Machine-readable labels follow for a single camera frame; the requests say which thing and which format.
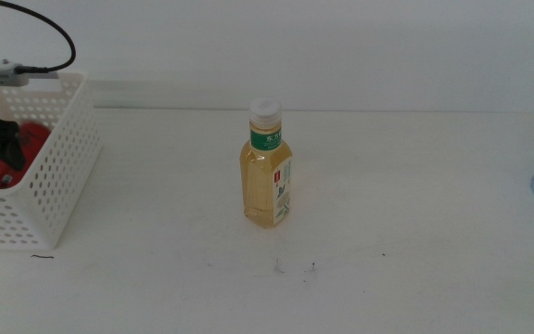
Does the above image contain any red cola can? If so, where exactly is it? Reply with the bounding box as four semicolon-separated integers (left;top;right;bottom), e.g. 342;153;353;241
0;121;53;190

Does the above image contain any yellow tea bottle green label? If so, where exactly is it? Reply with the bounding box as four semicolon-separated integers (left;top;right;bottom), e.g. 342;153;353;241
239;96;294;228

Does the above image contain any white perforated plastic basket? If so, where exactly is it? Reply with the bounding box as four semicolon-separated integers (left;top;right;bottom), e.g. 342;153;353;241
0;69;103;251

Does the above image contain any black braided camera cable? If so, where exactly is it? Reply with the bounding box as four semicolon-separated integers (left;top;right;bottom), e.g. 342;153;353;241
0;0;77;75

